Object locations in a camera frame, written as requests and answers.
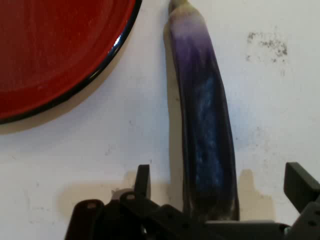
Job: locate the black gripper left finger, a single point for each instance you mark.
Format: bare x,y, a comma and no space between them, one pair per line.
140,200

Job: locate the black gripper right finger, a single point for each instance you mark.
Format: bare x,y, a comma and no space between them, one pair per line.
306,185

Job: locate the long purple eggplant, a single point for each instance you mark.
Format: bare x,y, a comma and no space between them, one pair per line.
205,112

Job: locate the red plate with black rim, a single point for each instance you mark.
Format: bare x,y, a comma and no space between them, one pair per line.
50,55

